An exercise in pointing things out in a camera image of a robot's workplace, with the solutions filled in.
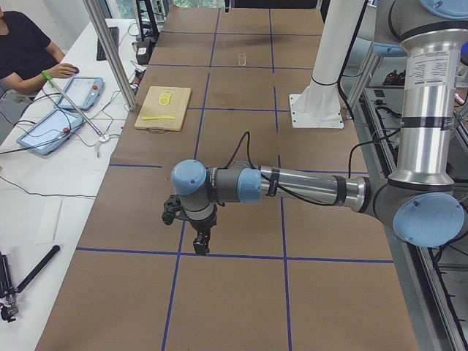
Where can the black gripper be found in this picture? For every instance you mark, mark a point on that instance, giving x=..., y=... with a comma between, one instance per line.
x=205, y=224

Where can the clear glass cup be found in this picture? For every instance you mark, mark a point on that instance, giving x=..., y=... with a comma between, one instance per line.
x=241, y=59

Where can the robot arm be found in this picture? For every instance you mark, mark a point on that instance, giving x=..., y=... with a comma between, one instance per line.
x=416, y=200

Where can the yellow plastic knife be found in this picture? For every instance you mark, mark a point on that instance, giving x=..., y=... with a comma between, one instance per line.
x=161, y=117

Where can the front lemon slice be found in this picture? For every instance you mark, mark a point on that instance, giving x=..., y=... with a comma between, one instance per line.
x=163, y=101

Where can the bamboo cutting board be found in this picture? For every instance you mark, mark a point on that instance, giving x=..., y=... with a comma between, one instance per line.
x=177, y=106

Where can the left blue teach pendant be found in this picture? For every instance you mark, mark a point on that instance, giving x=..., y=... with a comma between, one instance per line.
x=50, y=132

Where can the blue teach pendant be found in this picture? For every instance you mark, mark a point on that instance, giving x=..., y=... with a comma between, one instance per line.
x=84, y=91
x=50, y=132

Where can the right blue teach pendant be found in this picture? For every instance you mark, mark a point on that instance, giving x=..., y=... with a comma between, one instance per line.
x=84, y=91

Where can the steel diagonal rod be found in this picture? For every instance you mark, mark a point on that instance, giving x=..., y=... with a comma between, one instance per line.
x=102, y=137

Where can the black tripod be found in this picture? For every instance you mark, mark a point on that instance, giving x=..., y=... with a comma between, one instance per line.
x=9, y=309

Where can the seated man in black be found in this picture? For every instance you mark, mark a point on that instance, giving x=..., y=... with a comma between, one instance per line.
x=25, y=52

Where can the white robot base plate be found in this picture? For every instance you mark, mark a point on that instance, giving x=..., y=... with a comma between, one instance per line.
x=315, y=111

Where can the aluminium frame post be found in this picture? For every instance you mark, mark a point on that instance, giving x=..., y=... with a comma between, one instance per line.
x=100, y=25

